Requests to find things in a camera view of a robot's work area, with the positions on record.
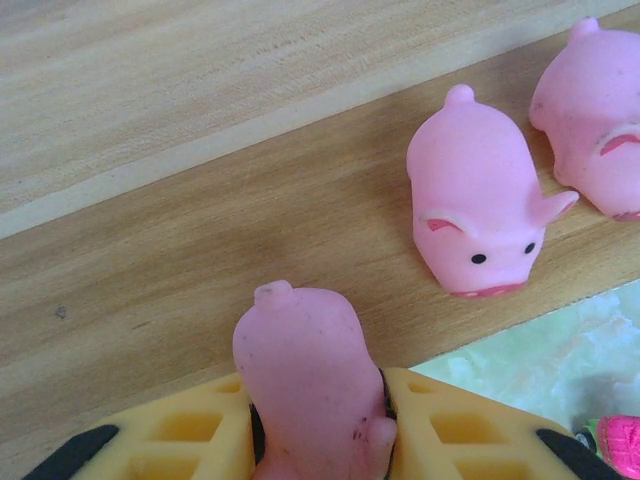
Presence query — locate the pink toy pig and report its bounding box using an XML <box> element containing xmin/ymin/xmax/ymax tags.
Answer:
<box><xmin>232</xmin><ymin>279</ymin><xmax>399</xmax><ymax>480</ymax></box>
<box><xmin>405</xmin><ymin>83</ymin><xmax>580</xmax><ymax>300</ymax></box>
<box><xmin>528</xmin><ymin>16</ymin><xmax>640</xmax><ymax>223</ymax></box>

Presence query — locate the green marbled table mat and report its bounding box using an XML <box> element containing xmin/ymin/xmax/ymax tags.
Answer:
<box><xmin>409</xmin><ymin>279</ymin><xmax>640</xmax><ymax>436</ymax></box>

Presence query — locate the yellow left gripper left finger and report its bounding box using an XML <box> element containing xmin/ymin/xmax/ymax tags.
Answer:
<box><xmin>22</xmin><ymin>372</ymin><xmax>259</xmax><ymax>480</ymax></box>

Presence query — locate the pink top toy truck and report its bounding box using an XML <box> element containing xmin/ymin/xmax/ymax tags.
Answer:
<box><xmin>573</xmin><ymin>413</ymin><xmax>640</xmax><ymax>479</ymax></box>

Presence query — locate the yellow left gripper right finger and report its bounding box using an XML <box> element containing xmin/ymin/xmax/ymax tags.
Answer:
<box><xmin>382</xmin><ymin>367</ymin><xmax>624</xmax><ymax>480</ymax></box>

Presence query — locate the wooden shelf with white frame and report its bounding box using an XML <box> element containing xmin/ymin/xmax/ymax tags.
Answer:
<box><xmin>0</xmin><ymin>0</ymin><xmax>640</xmax><ymax>480</ymax></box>

